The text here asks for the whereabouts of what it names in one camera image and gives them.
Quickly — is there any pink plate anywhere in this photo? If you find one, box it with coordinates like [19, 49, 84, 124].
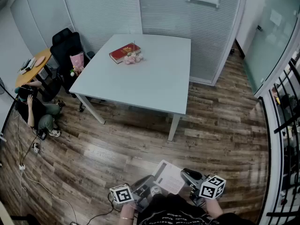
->
[35, 55, 46, 68]

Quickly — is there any black metal railing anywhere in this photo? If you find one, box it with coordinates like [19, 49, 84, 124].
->
[257, 59, 300, 225]

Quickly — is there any round wooden table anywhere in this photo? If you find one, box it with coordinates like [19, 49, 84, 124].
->
[15, 48, 53, 88]

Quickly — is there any red hardcover book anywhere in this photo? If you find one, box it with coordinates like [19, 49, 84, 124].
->
[109, 43, 142, 65]

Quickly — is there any black cable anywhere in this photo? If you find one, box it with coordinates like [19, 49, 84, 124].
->
[86, 193, 123, 225]

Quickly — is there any small paper on glass door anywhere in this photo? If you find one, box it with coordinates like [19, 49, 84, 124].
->
[269, 9, 283, 26]

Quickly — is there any white calculator with pink keys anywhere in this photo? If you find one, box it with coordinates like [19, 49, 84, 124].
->
[151, 159, 187, 195]

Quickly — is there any black office chair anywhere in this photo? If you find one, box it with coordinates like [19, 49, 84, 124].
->
[50, 28, 96, 113]

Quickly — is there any white square table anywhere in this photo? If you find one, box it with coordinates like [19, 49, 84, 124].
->
[69, 33, 192, 142]

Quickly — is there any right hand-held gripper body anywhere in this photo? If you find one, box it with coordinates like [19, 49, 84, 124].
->
[188, 175, 227, 206]

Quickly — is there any pink flower bunch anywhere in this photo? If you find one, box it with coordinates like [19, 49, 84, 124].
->
[123, 40, 145, 66]

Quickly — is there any white cable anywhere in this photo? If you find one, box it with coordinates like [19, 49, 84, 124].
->
[11, 169, 78, 225]

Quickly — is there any person's right forearm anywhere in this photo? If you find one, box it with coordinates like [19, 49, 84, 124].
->
[205, 197, 225, 218]

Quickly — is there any person's left forearm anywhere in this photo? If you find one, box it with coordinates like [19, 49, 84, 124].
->
[120, 201, 139, 225]

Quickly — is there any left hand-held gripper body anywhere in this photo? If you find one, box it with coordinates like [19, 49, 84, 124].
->
[109, 183, 155, 212]

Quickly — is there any white device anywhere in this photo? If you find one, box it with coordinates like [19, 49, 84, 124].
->
[18, 57, 37, 75]

